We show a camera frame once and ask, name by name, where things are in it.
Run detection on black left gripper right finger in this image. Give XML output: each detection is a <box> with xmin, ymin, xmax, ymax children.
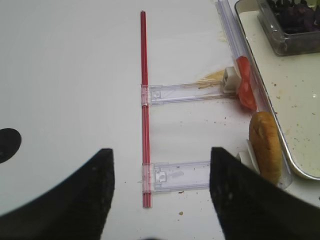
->
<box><xmin>210</xmin><ymin>147</ymin><xmax>320</xmax><ymax>240</ymax></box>

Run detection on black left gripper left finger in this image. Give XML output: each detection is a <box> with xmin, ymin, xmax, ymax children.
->
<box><xmin>0</xmin><ymin>148</ymin><xmax>115</xmax><ymax>240</ymax></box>

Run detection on standing tomato slices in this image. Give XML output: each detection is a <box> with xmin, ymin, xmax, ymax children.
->
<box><xmin>236</xmin><ymin>55</ymin><xmax>257</xmax><ymax>111</ymax></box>

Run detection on white pusher block lower left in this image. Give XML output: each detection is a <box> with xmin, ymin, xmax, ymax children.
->
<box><xmin>236</xmin><ymin>139</ymin><xmax>261</xmax><ymax>175</ymax></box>

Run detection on white pusher block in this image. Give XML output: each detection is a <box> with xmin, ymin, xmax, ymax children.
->
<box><xmin>222</xmin><ymin>66</ymin><xmax>241</xmax><ymax>94</ymax></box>
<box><xmin>236</xmin><ymin>139</ymin><xmax>261</xmax><ymax>175</ymax></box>

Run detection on left lower clear track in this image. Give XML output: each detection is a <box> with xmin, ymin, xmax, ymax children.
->
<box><xmin>141</xmin><ymin>161</ymin><xmax>210</xmax><ymax>194</ymax></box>

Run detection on clear track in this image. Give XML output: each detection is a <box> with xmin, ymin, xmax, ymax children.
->
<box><xmin>141</xmin><ymin>81</ymin><xmax>237</xmax><ymax>106</ymax></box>
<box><xmin>141</xmin><ymin>161</ymin><xmax>210</xmax><ymax>194</ymax></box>

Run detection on standing plain bun half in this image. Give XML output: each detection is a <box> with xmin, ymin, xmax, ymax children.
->
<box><xmin>249</xmin><ymin>111</ymin><xmax>283</xmax><ymax>185</ymax></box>

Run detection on left red rod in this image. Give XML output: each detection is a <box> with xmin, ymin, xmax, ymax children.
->
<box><xmin>140</xmin><ymin>10</ymin><xmax>152</xmax><ymax>209</ymax></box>

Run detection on white rectangular serving tray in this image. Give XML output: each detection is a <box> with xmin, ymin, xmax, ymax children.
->
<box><xmin>234</xmin><ymin>0</ymin><xmax>320</xmax><ymax>180</ymax></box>

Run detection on left upper clear track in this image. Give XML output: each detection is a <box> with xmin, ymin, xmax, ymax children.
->
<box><xmin>141</xmin><ymin>81</ymin><xmax>237</xmax><ymax>106</ymax></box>

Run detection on clear plastic salad container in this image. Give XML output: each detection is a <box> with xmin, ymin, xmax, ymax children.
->
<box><xmin>257</xmin><ymin>0</ymin><xmax>320</xmax><ymax>56</ymax></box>

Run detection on shredded purple cabbage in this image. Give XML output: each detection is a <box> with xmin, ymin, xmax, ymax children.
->
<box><xmin>267</xmin><ymin>0</ymin><xmax>320</xmax><ymax>34</ymax></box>

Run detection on left clear vertical rail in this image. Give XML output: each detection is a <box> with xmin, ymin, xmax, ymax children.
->
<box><xmin>215</xmin><ymin>0</ymin><xmax>293</xmax><ymax>189</ymax></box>

